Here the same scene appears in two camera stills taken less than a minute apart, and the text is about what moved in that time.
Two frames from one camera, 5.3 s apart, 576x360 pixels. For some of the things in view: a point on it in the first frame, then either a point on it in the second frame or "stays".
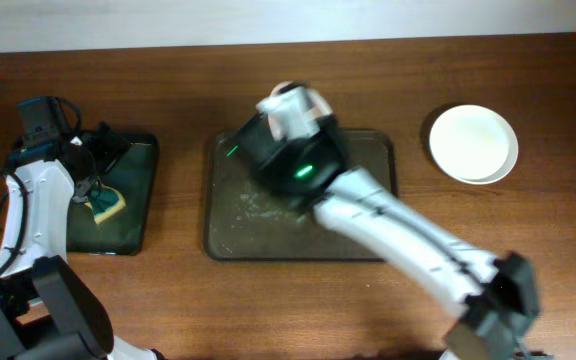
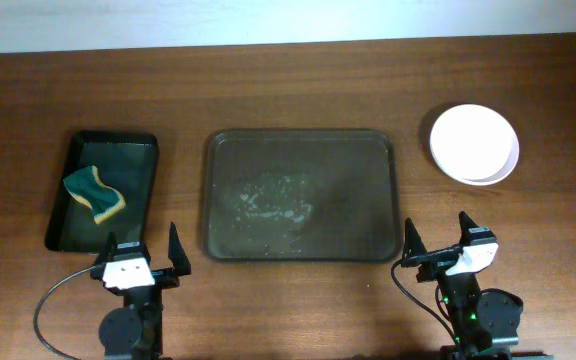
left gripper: [106, 148] → [166, 273]
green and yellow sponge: [105, 202] stays
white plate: [293, 110] → [474, 144]
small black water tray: [124, 232] stays
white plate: [474, 144] stays
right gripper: [327, 135] → [415, 255]
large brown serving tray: [246, 219] stays
